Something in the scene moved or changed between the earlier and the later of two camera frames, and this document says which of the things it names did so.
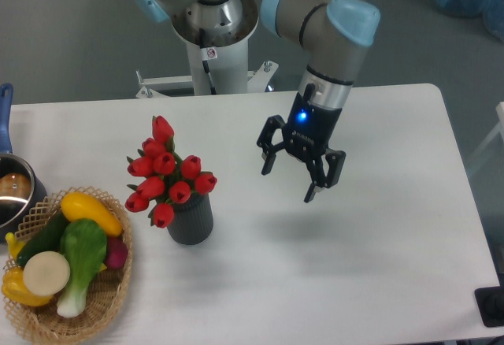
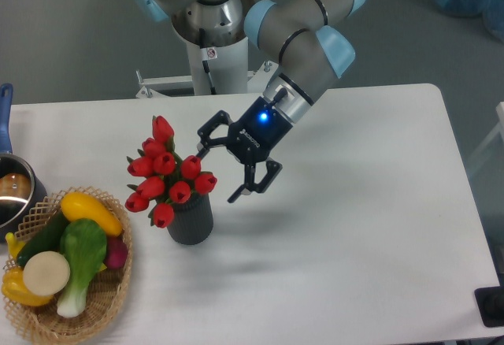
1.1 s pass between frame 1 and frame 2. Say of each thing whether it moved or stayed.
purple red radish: stayed
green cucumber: stayed
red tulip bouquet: stayed
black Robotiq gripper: moved
